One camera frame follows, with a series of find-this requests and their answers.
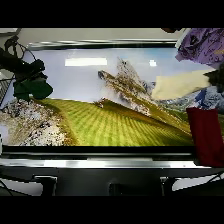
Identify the purple garment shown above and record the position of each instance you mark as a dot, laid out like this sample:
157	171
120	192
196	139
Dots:
203	45

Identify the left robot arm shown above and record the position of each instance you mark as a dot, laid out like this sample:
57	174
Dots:
16	65

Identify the dark green garment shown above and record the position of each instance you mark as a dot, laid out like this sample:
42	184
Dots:
35	88

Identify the red garment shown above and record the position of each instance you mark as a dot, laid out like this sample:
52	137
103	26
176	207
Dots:
206	136

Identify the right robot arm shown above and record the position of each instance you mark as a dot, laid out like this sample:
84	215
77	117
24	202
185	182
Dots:
217	78

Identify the cream garment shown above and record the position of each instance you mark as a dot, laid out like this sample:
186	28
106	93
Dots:
180	85

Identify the silver frame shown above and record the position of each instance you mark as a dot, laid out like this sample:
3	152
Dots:
100	164

